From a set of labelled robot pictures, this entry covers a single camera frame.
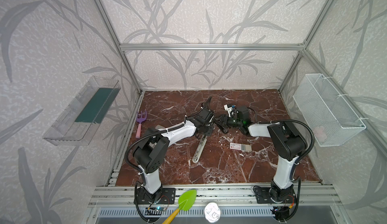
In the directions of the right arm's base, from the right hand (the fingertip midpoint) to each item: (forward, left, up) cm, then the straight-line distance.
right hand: (215, 116), depth 93 cm
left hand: (-5, +2, -3) cm, 6 cm away
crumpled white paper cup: (-48, +3, -4) cm, 49 cm away
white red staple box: (-16, -15, -9) cm, 24 cm away
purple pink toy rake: (+6, +52, -10) cm, 53 cm away
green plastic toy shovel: (-44, +16, -9) cm, 47 cm away
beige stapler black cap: (-19, +9, -7) cm, 22 cm away
